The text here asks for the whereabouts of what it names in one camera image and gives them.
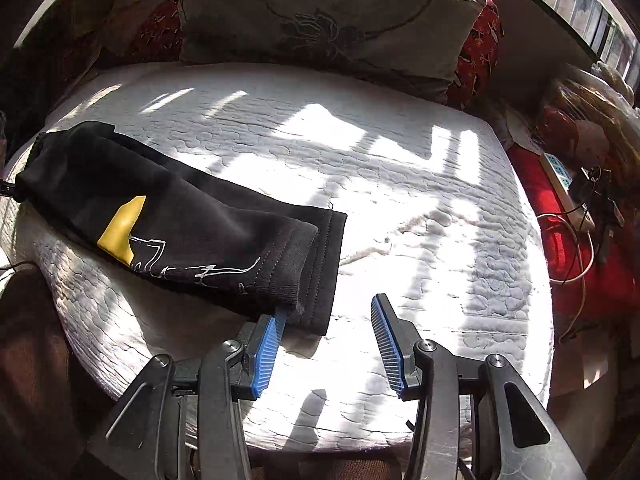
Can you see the red bedside stand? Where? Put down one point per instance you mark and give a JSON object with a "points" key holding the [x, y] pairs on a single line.
{"points": [[600, 280]]}

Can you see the white power strip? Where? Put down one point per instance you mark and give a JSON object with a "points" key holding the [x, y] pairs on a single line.
{"points": [[557, 175]]}

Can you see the pile of plastic bags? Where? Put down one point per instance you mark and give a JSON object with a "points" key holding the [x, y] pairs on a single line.
{"points": [[590, 105]]}

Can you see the black charger plug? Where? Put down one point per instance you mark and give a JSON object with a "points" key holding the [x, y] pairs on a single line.
{"points": [[587, 185]]}

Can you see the red patterned cushion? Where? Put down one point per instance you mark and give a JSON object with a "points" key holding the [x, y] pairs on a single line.
{"points": [[480, 50]]}

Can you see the grey floral pillow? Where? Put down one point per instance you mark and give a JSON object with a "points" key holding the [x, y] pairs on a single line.
{"points": [[325, 25]]}

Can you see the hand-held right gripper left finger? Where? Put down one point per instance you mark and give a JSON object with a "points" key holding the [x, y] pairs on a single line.
{"points": [[266, 347]]}

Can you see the black pants with yellow patch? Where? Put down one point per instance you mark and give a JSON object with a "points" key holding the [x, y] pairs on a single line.
{"points": [[200, 220]]}

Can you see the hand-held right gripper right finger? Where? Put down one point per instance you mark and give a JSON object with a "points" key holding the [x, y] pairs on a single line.
{"points": [[387, 342]]}

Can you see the dark floral cloth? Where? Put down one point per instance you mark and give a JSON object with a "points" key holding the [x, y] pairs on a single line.
{"points": [[100, 10]]}

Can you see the white quilted mattress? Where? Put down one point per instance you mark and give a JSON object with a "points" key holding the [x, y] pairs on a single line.
{"points": [[400, 185]]}

